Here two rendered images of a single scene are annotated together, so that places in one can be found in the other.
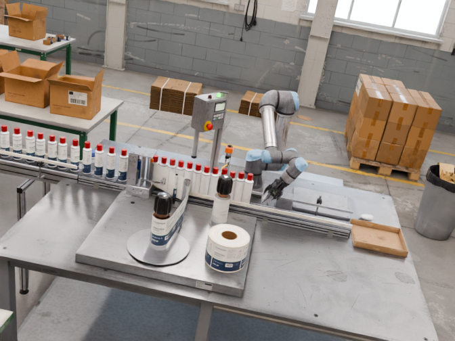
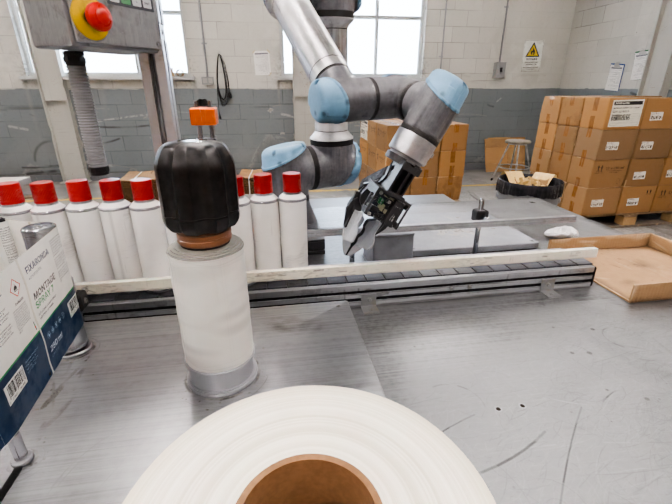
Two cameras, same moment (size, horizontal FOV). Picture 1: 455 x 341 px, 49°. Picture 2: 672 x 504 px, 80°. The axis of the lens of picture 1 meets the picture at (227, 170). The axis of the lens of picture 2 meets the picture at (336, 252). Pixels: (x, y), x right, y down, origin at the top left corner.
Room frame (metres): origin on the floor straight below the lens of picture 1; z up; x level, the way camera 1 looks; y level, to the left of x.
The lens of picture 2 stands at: (1.92, -0.04, 1.23)
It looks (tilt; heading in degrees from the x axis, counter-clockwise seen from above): 22 degrees down; 346
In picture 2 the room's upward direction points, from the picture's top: straight up
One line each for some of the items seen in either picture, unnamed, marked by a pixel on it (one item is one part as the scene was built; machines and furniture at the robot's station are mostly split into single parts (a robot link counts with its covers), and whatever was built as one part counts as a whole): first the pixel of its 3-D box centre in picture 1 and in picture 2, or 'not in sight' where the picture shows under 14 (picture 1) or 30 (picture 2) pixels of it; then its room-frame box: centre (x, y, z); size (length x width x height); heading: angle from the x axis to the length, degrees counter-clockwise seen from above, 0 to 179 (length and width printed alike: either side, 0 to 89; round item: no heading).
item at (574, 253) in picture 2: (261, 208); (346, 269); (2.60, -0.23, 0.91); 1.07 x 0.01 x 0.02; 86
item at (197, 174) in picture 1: (196, 179); (121, 236); (2.66, 0.17, 0.98); 0.05 x 0.05 x 0.20
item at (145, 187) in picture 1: (141, 171); not in sight; (2.59, 0.49, 1.01); 0.14 x 0.13 x 0.26; 86
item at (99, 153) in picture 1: (99, 160); not in sight; (2.71, 0.77, 0.98); 0.05 x 0.05 x 0.20
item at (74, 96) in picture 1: (77, 89); not in sight; (3.96, 1.33, 0.97); 0.51 x 0.39 x 0.37; 0
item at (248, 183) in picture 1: (247, 189); (293, 226); (2.65, -0.14, 0.98); 0.05 x 0.05 x 0.20
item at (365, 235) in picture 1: (378, 237); (641, 262); (2.58, -0.94, 0.85); 0.30 x 0.26 x 0.04; 86
